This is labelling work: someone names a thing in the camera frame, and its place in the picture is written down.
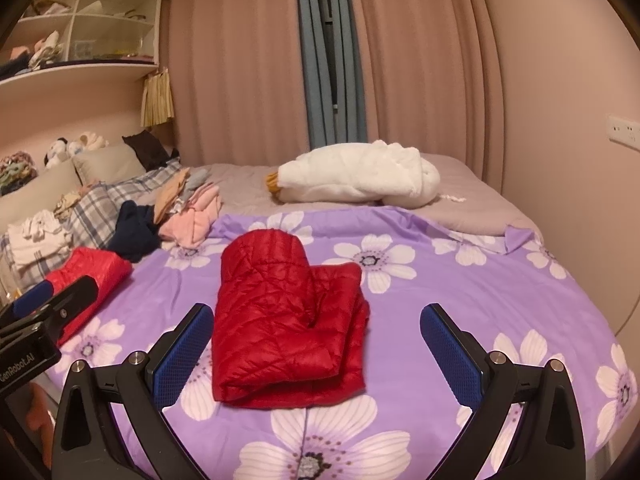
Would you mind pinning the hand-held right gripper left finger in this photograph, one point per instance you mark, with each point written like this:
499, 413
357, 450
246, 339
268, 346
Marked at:
182, 355

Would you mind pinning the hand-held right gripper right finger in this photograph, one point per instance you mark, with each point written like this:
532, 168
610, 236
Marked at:
450, 355

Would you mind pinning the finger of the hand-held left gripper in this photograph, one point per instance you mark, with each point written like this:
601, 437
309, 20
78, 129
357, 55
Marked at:
70, 300
32, 297

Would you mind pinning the red down jacket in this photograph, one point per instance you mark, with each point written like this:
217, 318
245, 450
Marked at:
280, 310

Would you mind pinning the pink clothes pile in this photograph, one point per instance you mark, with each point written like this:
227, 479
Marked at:
192, 222

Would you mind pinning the person's left hand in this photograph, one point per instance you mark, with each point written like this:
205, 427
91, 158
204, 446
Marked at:
42, 420

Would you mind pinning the folded red jacket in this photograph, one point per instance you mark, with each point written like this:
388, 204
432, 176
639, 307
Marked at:
97, 265

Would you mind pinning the white small garment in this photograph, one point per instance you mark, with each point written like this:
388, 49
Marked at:
37, 240

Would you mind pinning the purple floral blanket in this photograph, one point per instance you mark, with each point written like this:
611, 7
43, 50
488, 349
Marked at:
450, 270

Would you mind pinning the navy cloth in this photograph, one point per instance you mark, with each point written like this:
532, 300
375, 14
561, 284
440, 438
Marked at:
132, 232

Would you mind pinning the plaid pillow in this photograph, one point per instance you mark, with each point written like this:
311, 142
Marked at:
100, 205

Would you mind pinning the beige headboard cushion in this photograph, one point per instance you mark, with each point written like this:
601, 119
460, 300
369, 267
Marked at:
107, 162
35, 190

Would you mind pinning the colourful crochet item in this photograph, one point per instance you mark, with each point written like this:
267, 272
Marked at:
15, 175

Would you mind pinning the tan cloth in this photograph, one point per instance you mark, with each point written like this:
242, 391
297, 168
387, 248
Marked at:
172, 195

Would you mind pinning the black and white plush toy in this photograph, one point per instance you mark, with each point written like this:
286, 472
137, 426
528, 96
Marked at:
57, 152

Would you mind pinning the beige plush toy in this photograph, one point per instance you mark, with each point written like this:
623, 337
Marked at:
90, 141

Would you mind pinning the grey cloth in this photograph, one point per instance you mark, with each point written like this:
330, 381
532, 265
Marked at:
197, 182

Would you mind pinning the grey bed sheet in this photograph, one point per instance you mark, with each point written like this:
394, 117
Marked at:
250, 185

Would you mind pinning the white goose plush toy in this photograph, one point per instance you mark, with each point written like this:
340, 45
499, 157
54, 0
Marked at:
360, 175

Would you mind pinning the beige pleated lampshade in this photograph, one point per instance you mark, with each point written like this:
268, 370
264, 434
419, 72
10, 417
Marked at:
157, 100

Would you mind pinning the cream cloth bundle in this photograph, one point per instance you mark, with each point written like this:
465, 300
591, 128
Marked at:
47, 47

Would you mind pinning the beige curtain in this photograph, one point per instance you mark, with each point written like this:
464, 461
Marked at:
425, 60
235, 60

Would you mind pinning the blue curtain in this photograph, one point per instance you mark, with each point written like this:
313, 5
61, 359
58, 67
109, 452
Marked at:
312, 60

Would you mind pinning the white wall shelf unit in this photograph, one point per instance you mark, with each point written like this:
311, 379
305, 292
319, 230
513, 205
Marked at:
100, 67

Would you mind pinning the white wall socket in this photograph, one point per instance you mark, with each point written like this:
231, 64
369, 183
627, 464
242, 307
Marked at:
625, 132

